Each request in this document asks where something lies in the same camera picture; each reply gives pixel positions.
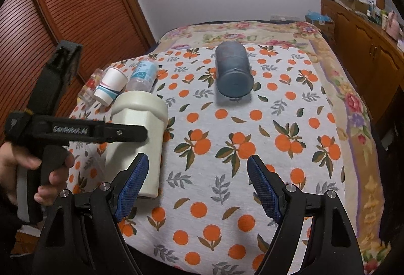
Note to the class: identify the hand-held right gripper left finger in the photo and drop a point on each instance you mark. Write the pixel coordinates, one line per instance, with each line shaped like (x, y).
(134, 185)

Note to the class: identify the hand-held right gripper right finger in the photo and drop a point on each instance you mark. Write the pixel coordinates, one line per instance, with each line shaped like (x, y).
(264, 190)

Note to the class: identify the tall white cup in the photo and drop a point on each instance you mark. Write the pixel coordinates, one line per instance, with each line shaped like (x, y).
(139, 111)

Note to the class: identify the person's left forearm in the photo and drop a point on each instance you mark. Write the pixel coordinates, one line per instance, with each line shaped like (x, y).
(9, 224)

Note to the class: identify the pink container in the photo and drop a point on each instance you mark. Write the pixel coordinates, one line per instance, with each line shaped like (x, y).
(394, 24)

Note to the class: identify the clear glass cup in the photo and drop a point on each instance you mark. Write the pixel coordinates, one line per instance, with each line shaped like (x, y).
(87, 90)

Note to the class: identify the clear plastic water bottle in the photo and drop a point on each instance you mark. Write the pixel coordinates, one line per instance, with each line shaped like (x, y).
(143, 74)

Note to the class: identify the floral blanket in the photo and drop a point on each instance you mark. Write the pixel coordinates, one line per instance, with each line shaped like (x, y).
(347, 89)

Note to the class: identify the person's left hand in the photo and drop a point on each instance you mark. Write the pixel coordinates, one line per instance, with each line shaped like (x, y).
(8, 167)

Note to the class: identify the blue-grey plastic cup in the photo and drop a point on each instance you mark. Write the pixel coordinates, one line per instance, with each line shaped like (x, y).
(233, 73)

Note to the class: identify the white wall socket strip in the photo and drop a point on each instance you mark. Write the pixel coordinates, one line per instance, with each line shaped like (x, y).
(284, 17)

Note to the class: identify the blue plastic bag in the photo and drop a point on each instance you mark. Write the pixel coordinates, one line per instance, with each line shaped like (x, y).
(318, 18)

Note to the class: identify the wooden cabinet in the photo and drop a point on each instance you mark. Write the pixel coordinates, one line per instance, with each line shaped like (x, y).
(363, 41)

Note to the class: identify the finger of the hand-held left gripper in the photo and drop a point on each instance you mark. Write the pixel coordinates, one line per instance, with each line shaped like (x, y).
(60, 73)
(129, 133)

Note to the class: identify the striped paper cup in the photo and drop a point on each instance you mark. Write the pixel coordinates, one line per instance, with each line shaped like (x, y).
(110, 85)

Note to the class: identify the orange fruit print cloth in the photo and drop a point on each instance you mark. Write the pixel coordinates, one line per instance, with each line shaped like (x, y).
(221, 136)

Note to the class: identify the dark furniture piece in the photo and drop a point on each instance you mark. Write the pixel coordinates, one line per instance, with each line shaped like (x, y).
(389, 174)

